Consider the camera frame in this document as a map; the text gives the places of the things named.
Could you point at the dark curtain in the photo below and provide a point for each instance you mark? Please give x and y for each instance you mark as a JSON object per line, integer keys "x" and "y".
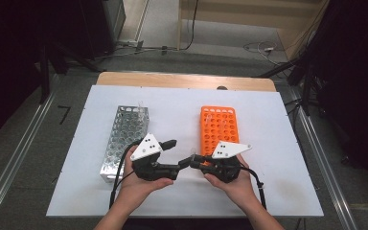
{"x": 357, "y": 80}
{"x": 6, "y": 64}

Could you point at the clear test tube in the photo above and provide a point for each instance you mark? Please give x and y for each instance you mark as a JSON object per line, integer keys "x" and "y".
{"x": 192, "y": 152}
{"x": 140, "y": 107}
{"x": 208, "y": 119}

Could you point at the beige wooden step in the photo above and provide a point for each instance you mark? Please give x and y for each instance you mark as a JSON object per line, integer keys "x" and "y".
{"x": 236, "y": 16}

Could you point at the metal floor rail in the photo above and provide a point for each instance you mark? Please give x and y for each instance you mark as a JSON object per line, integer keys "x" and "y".
{"x": 332, "y": 188}
{"x": 19, "y": 153}

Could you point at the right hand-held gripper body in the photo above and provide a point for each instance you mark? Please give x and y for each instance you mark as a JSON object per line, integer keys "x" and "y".
{"x": 230, "y": 149}

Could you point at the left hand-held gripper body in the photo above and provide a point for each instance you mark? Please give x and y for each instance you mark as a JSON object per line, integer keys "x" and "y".
{"x": 147, "y": 147}

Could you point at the person's right hand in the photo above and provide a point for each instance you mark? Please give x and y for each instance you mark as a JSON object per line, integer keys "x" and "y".
{"x": 236, "y": 190}

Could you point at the dark grey cabinet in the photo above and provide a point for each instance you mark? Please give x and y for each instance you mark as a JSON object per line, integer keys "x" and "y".
{"x": 108, "y": 25}

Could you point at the orange test tube rack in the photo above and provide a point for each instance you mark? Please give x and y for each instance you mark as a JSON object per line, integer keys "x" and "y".
{"x": 203, "y": 127}

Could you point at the white board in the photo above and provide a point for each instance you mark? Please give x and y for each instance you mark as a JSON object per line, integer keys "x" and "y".
{"x": 172, "y": 111}

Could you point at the dark table grommet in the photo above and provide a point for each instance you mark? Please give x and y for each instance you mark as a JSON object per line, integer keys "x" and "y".
{"x": 222, "y": 87}

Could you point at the metal test tube rack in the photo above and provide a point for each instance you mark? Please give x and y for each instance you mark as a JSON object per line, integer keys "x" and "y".
{"x": 124, "y": 127}

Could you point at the person's dark trousers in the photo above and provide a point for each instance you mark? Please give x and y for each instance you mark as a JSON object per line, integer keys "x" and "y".
{"x": 185, "y": 224}

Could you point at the black metal stand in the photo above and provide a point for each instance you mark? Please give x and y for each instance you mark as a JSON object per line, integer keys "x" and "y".
{"x": 306, "y": 89}
{"x": 44, "y": 80}

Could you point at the person's left hand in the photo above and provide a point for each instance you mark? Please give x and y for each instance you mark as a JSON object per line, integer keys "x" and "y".
{"x": 137, "y": 190}

